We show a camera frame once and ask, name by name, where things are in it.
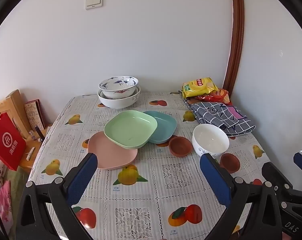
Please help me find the grey checked cloth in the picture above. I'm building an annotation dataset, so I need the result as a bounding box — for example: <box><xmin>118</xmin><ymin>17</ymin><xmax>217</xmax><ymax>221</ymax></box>
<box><xmin>187</xmin><ymin>100</ymin><xmax>256</xmax><ymax>137</ymax></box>

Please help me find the pink square plate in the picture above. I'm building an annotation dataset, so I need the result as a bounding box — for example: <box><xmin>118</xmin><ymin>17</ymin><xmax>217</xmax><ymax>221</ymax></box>
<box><xmin>88</xmin><ymin>131</ymin><xmax>138</xmax><ymax>170</ymax></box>

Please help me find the patterned notebook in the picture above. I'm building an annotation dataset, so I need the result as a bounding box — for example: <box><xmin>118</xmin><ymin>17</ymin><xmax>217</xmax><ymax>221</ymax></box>
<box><xmin>24</xmin><ymin>99</ymin><xmax>46</xmax><ymax>132</ymax></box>

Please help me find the red paper bag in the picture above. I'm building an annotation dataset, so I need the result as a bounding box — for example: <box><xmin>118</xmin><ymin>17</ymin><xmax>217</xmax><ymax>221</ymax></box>
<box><xmin>0</xmin><ymin>112</ymin><xmax>26</xmax><ymax>172</ymax></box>

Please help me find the red chip bag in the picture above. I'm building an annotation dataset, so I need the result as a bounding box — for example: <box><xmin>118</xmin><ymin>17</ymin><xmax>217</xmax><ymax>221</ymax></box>
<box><xmin>195</xmin><ymin>88</ymin><xmax>233</xmax><ymax>105</ymax></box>

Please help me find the white bowl with grey scrolls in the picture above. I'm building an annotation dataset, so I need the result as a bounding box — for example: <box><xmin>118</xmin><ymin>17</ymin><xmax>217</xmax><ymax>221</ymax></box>
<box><xmin>97</xmin><ymin>85</ymin><xmax>141</xmax><ymax>109</ymax></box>

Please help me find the brown wooden door frame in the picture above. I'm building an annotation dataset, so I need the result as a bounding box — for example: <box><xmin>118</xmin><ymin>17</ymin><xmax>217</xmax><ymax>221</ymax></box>
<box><xmin>222</xmin><ymin>0</ymin><xmax>245</xmax><ymax>98</ymax></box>

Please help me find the green square plate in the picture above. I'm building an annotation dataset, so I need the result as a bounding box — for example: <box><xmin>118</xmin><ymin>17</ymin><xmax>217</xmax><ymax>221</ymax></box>
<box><xmin>104</xmin><ymin>110</ymin><xmax>158</xmax><ymax>150</ymax></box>

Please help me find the wooden side table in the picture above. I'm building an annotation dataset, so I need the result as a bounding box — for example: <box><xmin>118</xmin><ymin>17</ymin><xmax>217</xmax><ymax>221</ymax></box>
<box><xmin>16</xmin><ymin>123</ymin><xmax>53</xmax><ymax>173</ymax></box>

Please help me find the wooden chair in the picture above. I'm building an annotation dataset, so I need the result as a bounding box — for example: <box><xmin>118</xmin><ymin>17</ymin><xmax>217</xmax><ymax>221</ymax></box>
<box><xmin>0</xmin><ymin>89</ymin><xmax>29</xmax><ymax>140</ymax></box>

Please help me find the yellow chip bag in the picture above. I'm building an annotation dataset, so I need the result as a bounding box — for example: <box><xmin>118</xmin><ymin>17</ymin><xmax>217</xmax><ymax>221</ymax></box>
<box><xmin>181</xmin><ymin>77</ymin><xmax>219</xmax><ymax>99</ymax></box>

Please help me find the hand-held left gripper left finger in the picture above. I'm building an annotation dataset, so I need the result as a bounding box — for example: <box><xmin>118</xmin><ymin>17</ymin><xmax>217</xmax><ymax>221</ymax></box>
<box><xmin>16</xmin><ymin>152</ymin><xmax>99</xmax><ymax>240</ymax></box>

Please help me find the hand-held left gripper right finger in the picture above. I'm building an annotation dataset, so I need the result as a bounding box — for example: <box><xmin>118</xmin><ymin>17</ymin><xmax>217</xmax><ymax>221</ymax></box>
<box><xmin>200</xmin><ymin>153</ymin><xmax>283</xmax><ymax>240</ymax></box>

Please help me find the small brown dish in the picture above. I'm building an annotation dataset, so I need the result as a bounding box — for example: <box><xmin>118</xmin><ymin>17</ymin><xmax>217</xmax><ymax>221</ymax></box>
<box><xmin>219</xmin><ymin>153</ymin><xmax>241</xmax><ymax>174</ymax></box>
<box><xmin>168</xmin><ymin>135</ymin><xmax>193</xmax><ymax>158</ymax></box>

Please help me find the white wall switch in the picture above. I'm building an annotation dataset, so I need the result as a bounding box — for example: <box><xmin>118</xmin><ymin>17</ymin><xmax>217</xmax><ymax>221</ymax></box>
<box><xmin>85</xmin><ymin>0</ymin><xmax>104</xmax><ymax>10</ymax></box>

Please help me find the blue and red floral bowl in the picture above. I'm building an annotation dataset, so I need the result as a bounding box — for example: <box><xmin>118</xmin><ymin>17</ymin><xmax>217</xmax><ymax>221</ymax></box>
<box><xmin>99</xmin><ymin>75</ymin><xmax>139</xmax><ymax>99</ymax></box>

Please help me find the teal square plate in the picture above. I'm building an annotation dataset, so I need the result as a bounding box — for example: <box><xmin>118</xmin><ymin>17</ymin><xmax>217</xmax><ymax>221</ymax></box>
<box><xmin>143</xmin><ymin>110</ymin><xmax>178</xmax><ymax>145</ymax></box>

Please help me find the pink cloth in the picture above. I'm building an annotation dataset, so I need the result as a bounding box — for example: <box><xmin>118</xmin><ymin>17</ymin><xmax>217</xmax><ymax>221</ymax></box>
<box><xmin>0</xmin><ymin>180</ymin><xmax>13</xmax><ymax>233</ymax></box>

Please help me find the fruit print tablecloth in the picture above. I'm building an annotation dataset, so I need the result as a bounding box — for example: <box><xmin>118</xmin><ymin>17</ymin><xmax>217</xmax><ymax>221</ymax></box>
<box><xmin>27</xmin><ymin>91</ymin><xmax>273</xmax><ymax>240</ymax></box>

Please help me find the plain white bowl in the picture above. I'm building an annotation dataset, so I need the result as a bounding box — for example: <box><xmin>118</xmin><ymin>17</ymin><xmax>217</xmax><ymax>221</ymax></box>
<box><xmin>192</xmin><ymin>123</ymin><xmax>230</xmax><ymax>158</ymax></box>

